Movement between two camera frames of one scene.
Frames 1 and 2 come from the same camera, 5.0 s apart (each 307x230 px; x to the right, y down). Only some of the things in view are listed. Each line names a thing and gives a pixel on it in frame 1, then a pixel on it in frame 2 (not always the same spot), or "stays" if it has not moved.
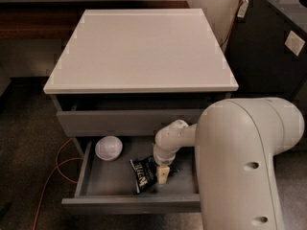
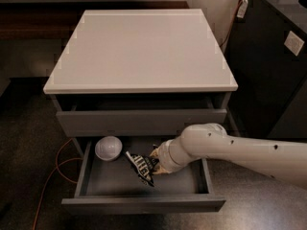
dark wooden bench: (32, 20) stays
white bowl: (108, 148) stays
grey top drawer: (128, 116) stays
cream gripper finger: (163, 174) → (161, 171)
